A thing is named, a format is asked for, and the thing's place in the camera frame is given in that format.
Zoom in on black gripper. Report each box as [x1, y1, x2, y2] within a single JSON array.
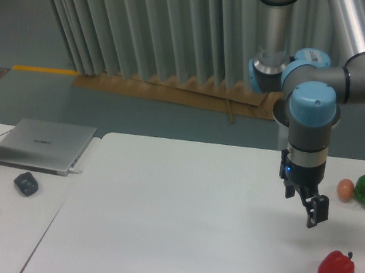
[[279, 149, 330, 228]]

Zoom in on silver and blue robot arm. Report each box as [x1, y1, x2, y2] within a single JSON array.
[[249, 0, 365, 228]]

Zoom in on brown egg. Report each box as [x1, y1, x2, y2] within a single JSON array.
[[336, 179, 355, 202]]

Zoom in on red bell pepper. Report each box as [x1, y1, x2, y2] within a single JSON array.
[[317, 250, 355, 273]]

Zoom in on flat brown cardboard sheet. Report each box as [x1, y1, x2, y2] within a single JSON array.
[[72, 73, 282, 123]]

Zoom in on white USB dongle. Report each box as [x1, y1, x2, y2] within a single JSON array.
[[68, 168, 83, 174]]

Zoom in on grey pleated curtain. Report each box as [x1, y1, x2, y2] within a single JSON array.
[[23, 0, 354, 108]]

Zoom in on silver closed laptop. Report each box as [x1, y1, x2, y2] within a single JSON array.
[[0, 119, 97, 176]]

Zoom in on black earbuds case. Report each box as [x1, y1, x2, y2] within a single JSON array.
[[14, 172, 39, 197]]

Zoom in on yellow floor tape strip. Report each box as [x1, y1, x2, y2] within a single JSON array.
[[12, 65, 78, 76]]

